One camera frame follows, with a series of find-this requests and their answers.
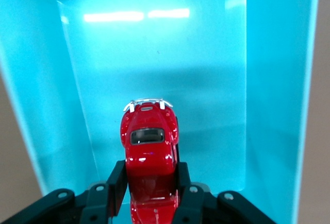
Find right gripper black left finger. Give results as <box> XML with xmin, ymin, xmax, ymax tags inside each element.
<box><xmin>80</xmin><ymin>159</ymin><xmax>129</xmax><ymax>224</ymax></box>

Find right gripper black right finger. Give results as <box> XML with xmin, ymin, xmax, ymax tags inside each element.
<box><xmin>172</xmin><ymin>161</ymin><xmax>217</xmax><ymax>224</ymax></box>

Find red beetle toy car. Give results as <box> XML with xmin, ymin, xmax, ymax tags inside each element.
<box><xmin>120</xmin><ymin>97</ymin><xmax>180</xmax><ymax>224</ymax></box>

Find blue plastic box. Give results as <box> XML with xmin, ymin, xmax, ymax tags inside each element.
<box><xmin>0</xmin><ymin>0</ymin><xmax>323</xmax><ymax>224</ymax></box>

